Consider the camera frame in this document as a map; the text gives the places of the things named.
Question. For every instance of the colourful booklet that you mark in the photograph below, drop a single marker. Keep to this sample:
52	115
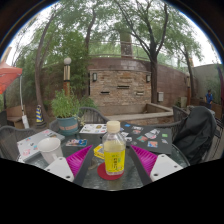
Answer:
76	142

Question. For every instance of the clear bottle with yellow label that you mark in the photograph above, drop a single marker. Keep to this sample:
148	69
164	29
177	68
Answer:
114	156

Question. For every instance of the black laptop with stickers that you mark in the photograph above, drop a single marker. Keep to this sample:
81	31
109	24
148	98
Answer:
150	136

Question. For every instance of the white mug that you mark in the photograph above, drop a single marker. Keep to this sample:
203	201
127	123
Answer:
49	150

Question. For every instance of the dark forked-trunk tree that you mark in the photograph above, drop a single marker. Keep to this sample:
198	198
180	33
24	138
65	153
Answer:
153	80

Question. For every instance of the closed maroon patio umbrella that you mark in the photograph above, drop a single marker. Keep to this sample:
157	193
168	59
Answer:
221	86

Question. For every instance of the flat round red coaster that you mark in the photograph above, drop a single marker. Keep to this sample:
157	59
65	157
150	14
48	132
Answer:
101	173

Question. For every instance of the orange canopy tent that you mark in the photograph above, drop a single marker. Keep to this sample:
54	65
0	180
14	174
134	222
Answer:
8	75

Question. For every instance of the white printed magazine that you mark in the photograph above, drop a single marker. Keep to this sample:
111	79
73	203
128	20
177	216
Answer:
93	128

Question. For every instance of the slanted brown-trunk tree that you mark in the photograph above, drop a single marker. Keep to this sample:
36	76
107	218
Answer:
38	83

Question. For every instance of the person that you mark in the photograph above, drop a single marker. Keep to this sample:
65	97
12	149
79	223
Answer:
209	96

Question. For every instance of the wooden bench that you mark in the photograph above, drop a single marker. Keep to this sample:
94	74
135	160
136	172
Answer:
15	115

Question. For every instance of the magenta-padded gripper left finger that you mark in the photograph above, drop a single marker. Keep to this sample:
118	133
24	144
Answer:
80	160

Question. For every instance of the grey laptop with stickers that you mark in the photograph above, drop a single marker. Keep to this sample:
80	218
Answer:
31	143

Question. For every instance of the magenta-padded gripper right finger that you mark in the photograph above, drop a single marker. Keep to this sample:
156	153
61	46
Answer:
145	160

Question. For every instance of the small yellow pack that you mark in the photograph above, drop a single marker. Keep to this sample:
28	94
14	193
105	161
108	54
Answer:
98	151

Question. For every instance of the brown lamp post, globe light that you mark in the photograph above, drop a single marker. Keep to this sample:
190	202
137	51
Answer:
67	76

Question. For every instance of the green plant in teal pot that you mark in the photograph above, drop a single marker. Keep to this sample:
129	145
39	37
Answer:
66	106

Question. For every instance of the blue yellow striped cone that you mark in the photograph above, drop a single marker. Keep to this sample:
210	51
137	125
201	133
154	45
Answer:
39	115

